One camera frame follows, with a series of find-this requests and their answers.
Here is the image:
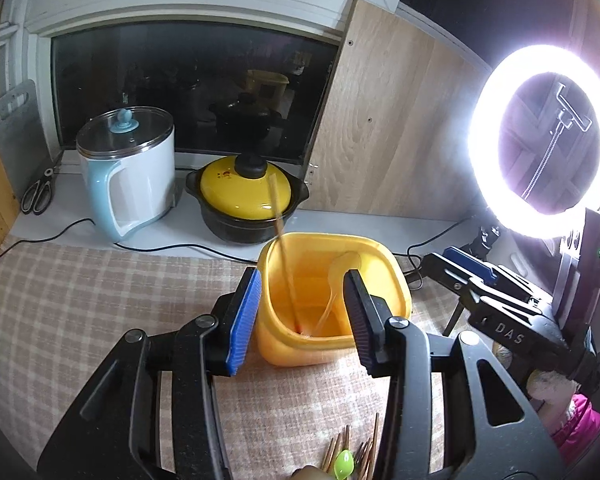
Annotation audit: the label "grey scissors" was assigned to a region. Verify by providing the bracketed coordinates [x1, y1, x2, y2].
[20, 152, 63, 216]

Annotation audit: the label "grey cutting board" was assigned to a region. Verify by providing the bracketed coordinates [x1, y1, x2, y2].
[0, 79, 51, 201]

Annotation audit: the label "checkered tablecloth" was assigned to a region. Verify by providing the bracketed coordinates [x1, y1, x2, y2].
[0, 237, 461, 480]

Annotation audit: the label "green plastic spoon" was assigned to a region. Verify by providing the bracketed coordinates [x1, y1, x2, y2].
[332, 450, 355, 479]

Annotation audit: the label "black power cable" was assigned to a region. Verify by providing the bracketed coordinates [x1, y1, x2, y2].
[405, 220, 473, 291]
[112, 240, 261, 266]
[0, 217, 98, 401]

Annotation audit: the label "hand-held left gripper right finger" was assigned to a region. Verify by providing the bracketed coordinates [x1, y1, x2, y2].
[343, 269, 566, 480]

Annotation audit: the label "white window frame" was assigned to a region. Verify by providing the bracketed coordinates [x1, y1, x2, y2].
[0, 0, 416, 171]

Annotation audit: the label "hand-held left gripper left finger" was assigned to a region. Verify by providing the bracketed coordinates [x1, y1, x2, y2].
[37, 266, 263, 480]

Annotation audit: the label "yellow plastic container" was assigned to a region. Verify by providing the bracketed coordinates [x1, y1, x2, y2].
[255, 232, 413, 366]

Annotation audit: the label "wooden chopstick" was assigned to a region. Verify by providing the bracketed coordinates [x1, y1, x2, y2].
[267, 172, 306, 335]

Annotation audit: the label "phone holder with gooseneck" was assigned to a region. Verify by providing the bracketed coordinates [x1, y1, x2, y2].
[527, 82, 593, 201]

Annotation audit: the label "glass lid with blue knob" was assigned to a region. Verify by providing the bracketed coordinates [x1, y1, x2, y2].
[76, 106, 175, 157]

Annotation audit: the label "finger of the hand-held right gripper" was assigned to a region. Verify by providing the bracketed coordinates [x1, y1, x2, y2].
[442, 247, 551, 306]
[422, 252, 486, 311]

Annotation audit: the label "translucent yellow spoon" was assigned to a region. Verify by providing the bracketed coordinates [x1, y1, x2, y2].
[312, 251, 363, 336]

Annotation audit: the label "black clay pot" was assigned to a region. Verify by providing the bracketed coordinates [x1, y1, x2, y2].
[185, 167, 311, 246]

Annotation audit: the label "person's right hand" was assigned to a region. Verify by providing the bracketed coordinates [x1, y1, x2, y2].
[492, 342, 588, 418]

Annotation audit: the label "bundle of wooden chopsticks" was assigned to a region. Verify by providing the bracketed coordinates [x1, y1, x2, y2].
[320, 412, 381, 480]

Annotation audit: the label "light wooden panel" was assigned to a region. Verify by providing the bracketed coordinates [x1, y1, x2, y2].
[302, 0, 491, 223]

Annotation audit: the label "black ring light stand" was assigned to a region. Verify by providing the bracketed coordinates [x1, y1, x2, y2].
[442, 210, 506, 338]

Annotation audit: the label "yellow pot lid black knob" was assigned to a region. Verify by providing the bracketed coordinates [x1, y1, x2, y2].
[200, 154, 291, 221]

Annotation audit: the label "white electric cooking pot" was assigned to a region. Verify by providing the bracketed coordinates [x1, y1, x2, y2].
[75, 110, 177, 243]

